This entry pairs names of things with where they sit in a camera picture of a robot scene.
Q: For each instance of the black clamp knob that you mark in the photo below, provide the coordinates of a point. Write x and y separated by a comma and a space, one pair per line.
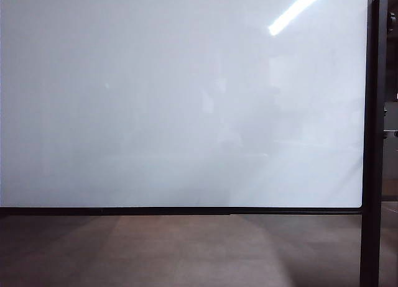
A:
390, 23

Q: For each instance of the white whiteboard with black frame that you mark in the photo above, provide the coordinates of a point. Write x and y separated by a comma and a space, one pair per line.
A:
155, 97

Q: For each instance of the black metal stand post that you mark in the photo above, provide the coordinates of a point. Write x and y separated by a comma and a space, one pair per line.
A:
373, 144

